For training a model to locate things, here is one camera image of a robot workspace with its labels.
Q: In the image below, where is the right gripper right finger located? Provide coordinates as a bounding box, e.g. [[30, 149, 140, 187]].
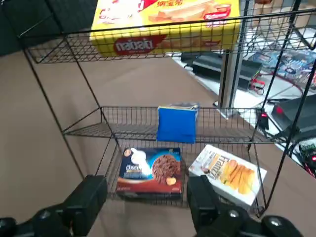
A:
[[186, 174, 304, 237]]

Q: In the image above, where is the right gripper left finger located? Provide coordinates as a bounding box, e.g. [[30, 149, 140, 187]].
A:
[[0, 174, 108, 237]]

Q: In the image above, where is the blue Oreo cookie pack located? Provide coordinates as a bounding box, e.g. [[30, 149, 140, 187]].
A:
[[157, 102, 200, 144]]

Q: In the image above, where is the white cracker box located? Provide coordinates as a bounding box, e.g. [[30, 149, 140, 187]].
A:
[[188, 144, 268, 207]]

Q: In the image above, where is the brown chocolate cookie box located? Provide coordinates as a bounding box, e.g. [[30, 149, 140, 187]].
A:
[[116, 147, 183, 200]]

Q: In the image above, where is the yellow biscuit box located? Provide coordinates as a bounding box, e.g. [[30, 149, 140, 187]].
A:
[[89, 0, 241, 58]]

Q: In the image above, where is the black wire snack shelf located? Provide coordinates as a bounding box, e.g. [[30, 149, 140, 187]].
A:
[[17, 0, 316, 218]]

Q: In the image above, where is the aluminium profile post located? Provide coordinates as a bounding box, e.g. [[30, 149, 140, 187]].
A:
[[213, 49, 244, 120]]

